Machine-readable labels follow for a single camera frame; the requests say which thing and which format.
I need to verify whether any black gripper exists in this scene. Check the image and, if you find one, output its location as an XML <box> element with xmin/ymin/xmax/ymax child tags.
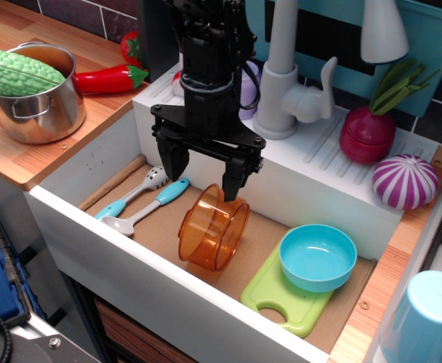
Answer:
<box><xmin>151</xmin><ymin>38</ymin><xmax>266</xmax><ymax>202</ymax></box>

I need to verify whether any orange transparent plastic pot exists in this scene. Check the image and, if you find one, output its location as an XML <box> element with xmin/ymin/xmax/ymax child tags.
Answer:
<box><xmin>178</xmin><ymin>184</ymin><xmax>251</xmax><ymax>271</ymax></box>

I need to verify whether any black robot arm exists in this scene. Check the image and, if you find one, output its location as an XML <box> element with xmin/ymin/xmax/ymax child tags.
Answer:
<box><xmin>151</xmin><ymin>1</ymin><xmax>266</xmax><ymax>201</ymax></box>

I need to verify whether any white toy sink basin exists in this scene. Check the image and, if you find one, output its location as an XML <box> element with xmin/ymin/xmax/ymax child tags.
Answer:
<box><xmin>26</xmin><ymin>76</ymin><xmax>403</xmax><ymax>362</ymax></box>

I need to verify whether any stainless steel pot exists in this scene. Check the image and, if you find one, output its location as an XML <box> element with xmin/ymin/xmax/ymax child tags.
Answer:
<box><xmin>0</xmin><ymin>42</ymin><xmax>86</xmax><ymax>144</ymax></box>

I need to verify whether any purple plastic cup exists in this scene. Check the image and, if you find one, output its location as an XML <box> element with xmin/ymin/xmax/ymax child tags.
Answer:
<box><xmin>239</xmin><ymin>61</ymin><xmax>261</xmax><ymax>120</ymax></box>

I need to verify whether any grey toy faucet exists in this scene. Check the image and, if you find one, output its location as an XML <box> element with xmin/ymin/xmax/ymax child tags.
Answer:
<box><xmin>253</xmin><ymin>1</ymin><xmax>338</xmax><ymax>140</ymax></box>

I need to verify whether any red toy chili pepper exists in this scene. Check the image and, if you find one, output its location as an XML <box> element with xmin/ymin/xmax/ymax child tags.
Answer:
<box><xmin>73</xmin><ymin>64</ymin><xmax>149</xmax><ymax>94</ymax></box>

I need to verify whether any red toy strawberry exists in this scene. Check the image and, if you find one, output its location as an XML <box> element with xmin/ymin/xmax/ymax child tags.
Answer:
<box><xmin>120</xmin><ymin>30</ymin><xmax>142</xmax><ymax>67</ymax></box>

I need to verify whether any blue plastic bowl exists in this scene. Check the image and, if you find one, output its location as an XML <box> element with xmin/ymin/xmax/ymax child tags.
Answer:
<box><xmin>279</xmin><ymin>224</ymin><xmax>357</xmax><ymax>293</ymax></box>

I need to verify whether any red toy radish with leaves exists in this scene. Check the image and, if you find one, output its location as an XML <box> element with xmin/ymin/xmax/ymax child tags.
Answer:
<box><xmin>339</xmin><ymin>58</ymin><xmax>440</xmax><ymax>165</ymax></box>

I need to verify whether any green plastic cutting board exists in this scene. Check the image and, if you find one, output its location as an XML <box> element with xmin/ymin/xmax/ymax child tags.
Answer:
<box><xmin>240</xmin><ymin>247</ymin><xmax>334</xmax><ymax>338</ymax></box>

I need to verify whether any purple white striped toy onion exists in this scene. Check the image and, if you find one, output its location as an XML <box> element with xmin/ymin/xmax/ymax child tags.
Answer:
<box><xmin>372</xmin><ymin>154</ymin><xmax>439</xmax><ymax>210</ymax></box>

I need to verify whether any white cone lamp shade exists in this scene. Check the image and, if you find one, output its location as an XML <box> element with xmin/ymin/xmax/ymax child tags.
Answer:
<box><xmin>360</xmin><ymin>0</ymin><xmax>409</xmax><ymax>64</ymax></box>

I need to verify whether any green toy bitter gourd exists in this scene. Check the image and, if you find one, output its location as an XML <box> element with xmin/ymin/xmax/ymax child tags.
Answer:
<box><xmin>0</xmin><ymin>50</ymin><xmax>66</xmax><ymax>97</ymax></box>

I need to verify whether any light blue plastic cup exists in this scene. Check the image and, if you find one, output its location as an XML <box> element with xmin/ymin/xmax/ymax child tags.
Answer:
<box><xmin>380</xmin><ymin>271</ymin><xmax>442</xmax><ymax>362</ymax></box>

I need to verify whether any white slotted spoon blue handle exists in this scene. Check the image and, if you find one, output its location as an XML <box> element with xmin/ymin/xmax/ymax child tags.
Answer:
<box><xmin>95</xmin><ymin>166</ymin><xmax>169</xmax><ymax>220</ymax></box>

